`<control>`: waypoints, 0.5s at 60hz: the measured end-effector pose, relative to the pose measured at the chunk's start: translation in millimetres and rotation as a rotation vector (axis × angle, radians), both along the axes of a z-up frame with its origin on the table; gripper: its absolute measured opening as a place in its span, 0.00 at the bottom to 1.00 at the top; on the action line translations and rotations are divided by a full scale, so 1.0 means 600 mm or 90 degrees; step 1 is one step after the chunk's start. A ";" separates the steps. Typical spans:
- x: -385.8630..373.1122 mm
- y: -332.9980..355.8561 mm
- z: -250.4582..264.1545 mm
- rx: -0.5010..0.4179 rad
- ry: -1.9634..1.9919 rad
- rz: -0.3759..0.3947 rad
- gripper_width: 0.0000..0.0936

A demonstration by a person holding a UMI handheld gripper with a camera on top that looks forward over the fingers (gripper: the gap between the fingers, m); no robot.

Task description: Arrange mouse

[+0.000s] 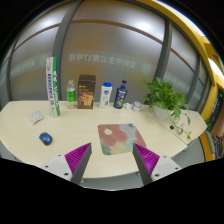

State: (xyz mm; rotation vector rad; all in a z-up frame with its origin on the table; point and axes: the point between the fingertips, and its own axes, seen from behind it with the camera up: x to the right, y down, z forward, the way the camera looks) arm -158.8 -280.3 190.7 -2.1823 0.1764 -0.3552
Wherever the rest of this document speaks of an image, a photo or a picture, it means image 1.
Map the crumpled white wrapper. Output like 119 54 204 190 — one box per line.
124 103 132 110

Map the blue computer mouse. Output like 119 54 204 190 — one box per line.
39 132 53 145

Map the tall white green tube box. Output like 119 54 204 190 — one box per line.
46 56 60 117

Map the green potted plant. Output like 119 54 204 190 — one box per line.
143 77 191 140

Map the white lotion bottle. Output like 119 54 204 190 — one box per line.
99 82 112 109

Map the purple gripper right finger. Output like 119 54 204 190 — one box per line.
132 143 183 186

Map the small white jar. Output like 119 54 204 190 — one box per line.
132 101 141 112

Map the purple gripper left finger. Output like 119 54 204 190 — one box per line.
42 142 93 185

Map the dark blue shampoo bottle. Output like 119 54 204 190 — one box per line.
114 80 128 109

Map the floral mouse pad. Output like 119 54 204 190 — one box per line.
98 123 146 155

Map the brown cardboard box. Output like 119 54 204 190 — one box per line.
78 74 96 109

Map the clear green-label bottle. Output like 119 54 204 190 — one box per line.
67 80 76 109

